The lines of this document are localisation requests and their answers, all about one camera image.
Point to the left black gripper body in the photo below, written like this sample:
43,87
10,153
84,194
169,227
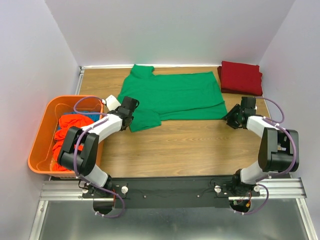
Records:
117,109

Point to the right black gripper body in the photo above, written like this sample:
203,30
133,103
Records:
233,115

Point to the green t shirt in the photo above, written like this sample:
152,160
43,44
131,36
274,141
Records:
164,97

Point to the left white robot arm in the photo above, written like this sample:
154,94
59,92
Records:
79,150

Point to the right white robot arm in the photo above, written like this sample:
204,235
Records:
278,153

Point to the blue t shirt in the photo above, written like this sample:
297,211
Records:
87,115

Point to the folded dark red t shirt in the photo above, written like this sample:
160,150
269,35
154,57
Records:
220,75

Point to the orange t shirt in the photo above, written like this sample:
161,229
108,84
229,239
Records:
59,137

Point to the orange plastic basket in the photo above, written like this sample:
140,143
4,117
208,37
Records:
41,160

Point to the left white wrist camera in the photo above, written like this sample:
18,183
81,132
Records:
111,102

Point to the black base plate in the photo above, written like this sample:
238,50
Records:
181,192

